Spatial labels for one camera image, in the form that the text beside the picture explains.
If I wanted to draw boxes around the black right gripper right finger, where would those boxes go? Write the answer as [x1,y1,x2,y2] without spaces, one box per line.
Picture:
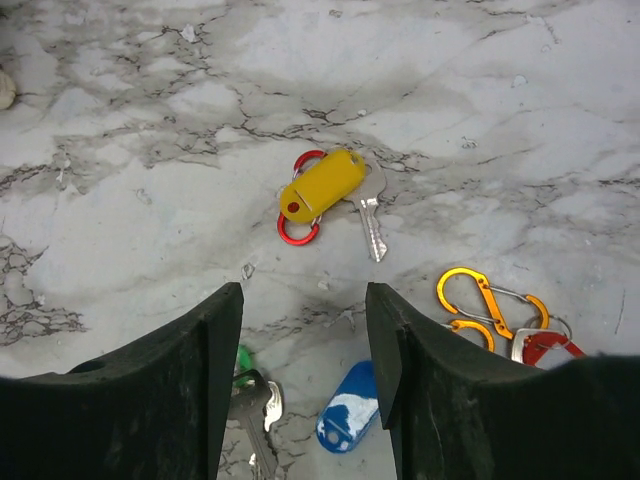
[365,283,639,479]

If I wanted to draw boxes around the orange S carabiner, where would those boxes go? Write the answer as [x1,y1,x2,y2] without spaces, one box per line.
[445,319,496,353]

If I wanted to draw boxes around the red S carabiner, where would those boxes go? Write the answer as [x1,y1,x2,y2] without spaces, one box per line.
[277,150,326,246]

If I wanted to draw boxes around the green key tag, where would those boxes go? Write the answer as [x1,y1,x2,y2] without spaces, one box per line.
[233,344,253,389]

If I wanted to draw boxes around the yellow key tag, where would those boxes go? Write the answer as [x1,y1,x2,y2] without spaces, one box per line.
[278,148,389,264]

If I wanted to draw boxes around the blue key tag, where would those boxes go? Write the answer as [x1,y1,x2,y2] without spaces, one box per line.
[316,360,379,454]

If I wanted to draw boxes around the round three-drawer mini cabinet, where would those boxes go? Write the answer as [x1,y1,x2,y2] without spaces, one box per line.
[0,70,17,110]

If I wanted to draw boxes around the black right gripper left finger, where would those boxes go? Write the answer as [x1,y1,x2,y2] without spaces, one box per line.
[1,282,244,479]

